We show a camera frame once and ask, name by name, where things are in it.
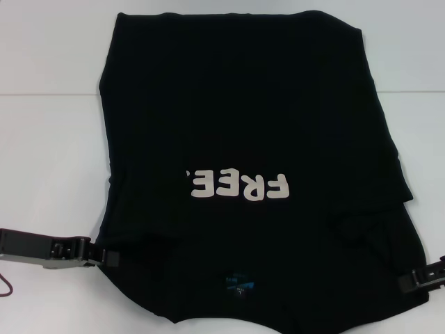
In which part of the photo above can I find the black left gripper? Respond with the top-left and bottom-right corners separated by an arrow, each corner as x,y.
0,227 -> 122,271

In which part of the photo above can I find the dark red arm cable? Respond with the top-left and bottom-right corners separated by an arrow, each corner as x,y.
0,272 -> 15,299

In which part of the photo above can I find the black shirt with FREE print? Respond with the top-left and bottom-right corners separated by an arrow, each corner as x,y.
95,10 -> 432,334

